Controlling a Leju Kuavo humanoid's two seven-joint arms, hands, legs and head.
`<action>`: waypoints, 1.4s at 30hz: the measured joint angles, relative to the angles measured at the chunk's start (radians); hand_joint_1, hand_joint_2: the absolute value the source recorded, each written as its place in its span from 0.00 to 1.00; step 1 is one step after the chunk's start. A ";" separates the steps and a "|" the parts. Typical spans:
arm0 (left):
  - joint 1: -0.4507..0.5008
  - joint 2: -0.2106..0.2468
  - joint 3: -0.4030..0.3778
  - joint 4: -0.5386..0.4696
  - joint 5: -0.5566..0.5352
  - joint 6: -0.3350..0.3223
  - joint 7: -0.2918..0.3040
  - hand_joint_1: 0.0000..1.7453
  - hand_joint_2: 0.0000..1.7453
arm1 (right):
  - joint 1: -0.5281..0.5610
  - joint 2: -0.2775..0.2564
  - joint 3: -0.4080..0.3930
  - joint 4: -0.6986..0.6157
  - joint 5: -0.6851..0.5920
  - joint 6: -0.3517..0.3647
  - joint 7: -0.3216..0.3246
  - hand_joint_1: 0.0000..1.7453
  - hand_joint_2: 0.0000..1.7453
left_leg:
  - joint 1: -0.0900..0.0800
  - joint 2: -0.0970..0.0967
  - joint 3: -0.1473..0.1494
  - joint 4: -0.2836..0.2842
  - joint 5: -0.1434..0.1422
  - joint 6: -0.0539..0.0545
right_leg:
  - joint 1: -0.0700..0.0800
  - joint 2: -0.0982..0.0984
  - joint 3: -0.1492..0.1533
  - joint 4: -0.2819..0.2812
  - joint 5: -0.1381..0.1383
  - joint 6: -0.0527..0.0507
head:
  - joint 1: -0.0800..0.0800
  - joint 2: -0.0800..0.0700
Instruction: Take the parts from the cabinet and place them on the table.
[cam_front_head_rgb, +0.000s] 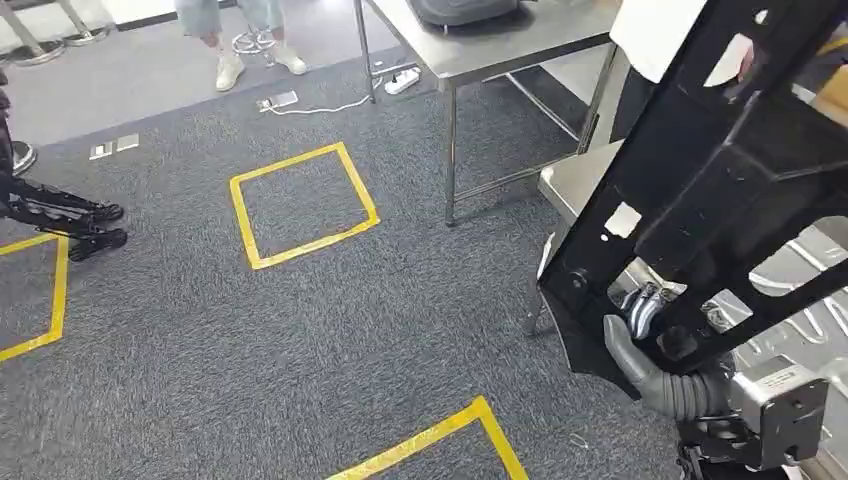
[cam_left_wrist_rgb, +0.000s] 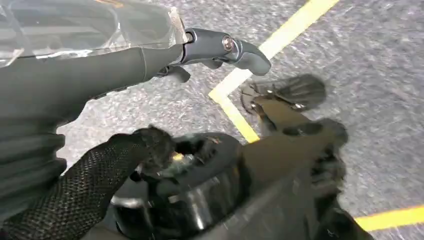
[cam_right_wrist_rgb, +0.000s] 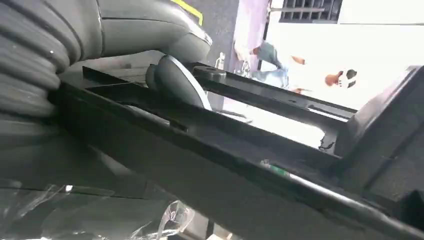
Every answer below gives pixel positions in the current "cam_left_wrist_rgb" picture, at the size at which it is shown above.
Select robot left arm ribbed sleeve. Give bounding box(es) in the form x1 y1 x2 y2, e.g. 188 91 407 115
0 114 68 226

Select yellow floor tape square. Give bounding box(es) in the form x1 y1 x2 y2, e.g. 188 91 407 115
208 0 424 233

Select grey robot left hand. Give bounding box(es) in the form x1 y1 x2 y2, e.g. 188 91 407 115
0 0 272 129

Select black braided cable sleeve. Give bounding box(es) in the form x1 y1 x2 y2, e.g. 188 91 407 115
0 125 176 240

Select black robot leg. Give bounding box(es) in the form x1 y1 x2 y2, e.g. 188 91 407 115
109 96 375 240

